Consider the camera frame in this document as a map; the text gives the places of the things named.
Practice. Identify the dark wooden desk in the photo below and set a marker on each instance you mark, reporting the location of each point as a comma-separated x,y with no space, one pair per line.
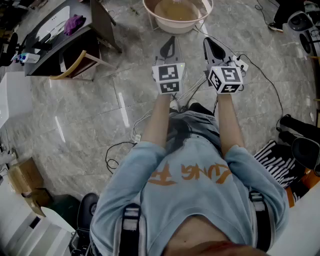
82,42

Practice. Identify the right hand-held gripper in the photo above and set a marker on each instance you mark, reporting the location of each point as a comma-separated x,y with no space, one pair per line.
226,78

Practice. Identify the white grey appliance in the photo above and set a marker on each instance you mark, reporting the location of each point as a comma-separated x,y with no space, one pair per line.
303,27

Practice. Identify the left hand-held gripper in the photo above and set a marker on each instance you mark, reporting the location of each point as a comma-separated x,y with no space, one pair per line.
170,75

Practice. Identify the light wooden chair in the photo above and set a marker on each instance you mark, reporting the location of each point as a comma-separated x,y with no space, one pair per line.
82,65

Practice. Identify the dark green bin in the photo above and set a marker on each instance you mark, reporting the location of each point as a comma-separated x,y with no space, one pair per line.
63,210

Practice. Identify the small white power strip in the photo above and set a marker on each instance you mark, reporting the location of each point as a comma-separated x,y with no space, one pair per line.
136,138

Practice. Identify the black swivel chair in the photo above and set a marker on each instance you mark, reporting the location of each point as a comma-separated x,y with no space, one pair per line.
8,50

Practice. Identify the white flat panel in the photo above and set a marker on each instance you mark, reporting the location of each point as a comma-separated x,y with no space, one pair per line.
53,21

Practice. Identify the person's right forearm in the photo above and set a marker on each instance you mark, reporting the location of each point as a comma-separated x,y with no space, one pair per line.
230,122

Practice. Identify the round wooden table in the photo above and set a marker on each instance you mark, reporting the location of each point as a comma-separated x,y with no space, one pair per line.
176,15

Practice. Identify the person's black trousers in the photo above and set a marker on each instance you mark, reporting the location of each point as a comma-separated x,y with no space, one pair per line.
198,108

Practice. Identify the small cardboard box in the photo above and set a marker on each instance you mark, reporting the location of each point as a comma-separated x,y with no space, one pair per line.
38,201

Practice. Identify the purple cloth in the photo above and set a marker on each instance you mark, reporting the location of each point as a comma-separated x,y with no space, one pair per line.
73,23

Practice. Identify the person's right white shoe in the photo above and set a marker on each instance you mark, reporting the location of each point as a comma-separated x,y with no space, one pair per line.
192,102

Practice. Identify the white low cabinet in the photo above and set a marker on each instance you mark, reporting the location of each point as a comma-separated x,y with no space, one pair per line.
30,235

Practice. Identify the orange cushion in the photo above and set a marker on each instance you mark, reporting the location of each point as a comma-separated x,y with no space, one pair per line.
311,180

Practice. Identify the black equipment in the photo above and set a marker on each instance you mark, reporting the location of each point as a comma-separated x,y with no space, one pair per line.
302,140

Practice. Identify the person's white shoe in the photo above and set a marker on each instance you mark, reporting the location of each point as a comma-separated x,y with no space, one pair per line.
192,102
175,105

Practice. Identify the person's left forearm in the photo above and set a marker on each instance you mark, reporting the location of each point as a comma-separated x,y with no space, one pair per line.
157,117

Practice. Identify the large cardboard box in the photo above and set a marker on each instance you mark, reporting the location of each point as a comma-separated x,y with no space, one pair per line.
23,175

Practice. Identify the light blue printed T-shirt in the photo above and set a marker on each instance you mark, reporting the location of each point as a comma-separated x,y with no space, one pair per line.
190,180

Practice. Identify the white blue box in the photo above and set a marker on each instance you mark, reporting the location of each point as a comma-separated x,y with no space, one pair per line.
28,57

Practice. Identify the person's left white shoe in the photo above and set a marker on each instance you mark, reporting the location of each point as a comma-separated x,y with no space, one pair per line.
175,105

